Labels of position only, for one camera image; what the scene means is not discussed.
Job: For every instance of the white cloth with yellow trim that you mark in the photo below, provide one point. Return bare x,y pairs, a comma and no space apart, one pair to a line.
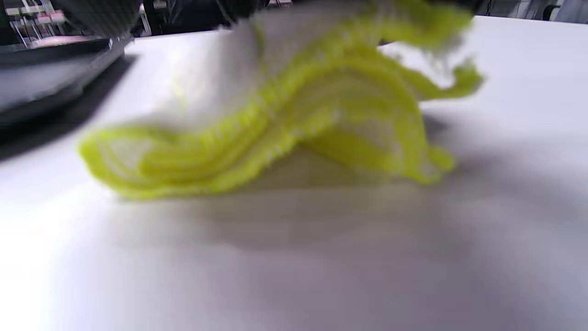
294,110

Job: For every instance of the black tray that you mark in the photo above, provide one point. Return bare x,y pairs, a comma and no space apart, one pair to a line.
50,73

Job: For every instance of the white and pink rack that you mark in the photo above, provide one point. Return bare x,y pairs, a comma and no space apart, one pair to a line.
34,20

